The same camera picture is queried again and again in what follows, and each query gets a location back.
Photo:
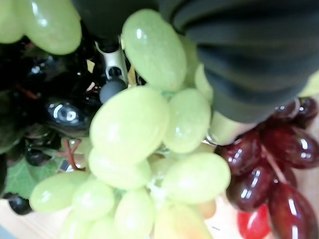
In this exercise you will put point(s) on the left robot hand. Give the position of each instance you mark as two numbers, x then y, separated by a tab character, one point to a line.
249	54

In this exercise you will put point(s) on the green grape bunch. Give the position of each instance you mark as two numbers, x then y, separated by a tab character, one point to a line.
129	124

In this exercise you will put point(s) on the red grape bunch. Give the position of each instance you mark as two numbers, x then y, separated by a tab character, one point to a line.
271	159

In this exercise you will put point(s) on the black grape bunch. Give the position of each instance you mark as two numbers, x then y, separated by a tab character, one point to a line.
62	109

